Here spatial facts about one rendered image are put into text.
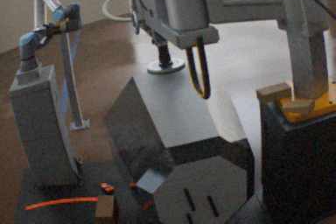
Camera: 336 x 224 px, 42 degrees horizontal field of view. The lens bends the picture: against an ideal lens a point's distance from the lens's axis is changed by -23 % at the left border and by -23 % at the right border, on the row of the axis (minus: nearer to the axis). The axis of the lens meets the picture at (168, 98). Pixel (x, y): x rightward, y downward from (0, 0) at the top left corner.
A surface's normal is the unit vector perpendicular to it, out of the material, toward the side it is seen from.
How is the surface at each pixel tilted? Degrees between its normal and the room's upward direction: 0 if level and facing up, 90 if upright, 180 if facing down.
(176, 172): 90
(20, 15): 90
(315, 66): 90
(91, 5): 90
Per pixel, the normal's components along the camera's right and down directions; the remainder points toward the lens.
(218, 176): 0.15, 0.33
